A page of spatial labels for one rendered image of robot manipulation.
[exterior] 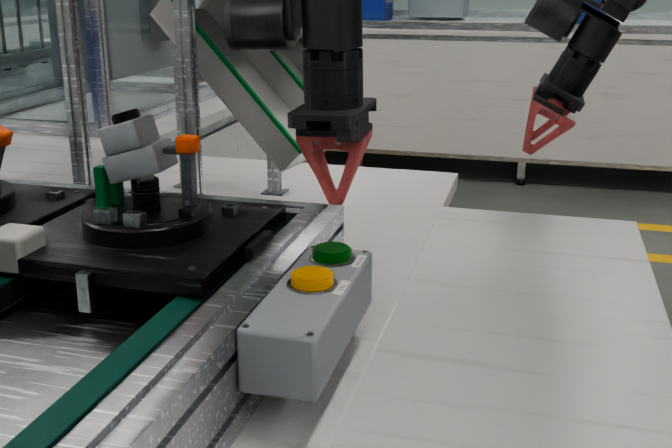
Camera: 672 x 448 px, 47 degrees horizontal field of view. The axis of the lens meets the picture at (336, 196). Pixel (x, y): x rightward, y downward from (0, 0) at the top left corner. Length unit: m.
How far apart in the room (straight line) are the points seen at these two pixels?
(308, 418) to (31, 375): 0.24
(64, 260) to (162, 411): 0.29
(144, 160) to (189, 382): 0.32
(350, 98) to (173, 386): 0.31
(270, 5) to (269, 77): 0.42
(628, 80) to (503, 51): 0.70
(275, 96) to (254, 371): 0.56
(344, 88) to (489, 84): 3.92
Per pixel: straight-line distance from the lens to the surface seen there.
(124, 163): 0.85
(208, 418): 0.63
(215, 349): 0.62
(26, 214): 0.97
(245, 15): 0.74
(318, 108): 0.73
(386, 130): 4.76
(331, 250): 0.78
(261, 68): 1.15
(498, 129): 4.67
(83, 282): 0.78
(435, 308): 0.93
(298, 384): 0.65
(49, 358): 0.74
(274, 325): 0.65
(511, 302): 0.96
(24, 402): 0.68
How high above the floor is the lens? 1.24
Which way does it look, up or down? 16 degrees down
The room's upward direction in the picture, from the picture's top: straight up
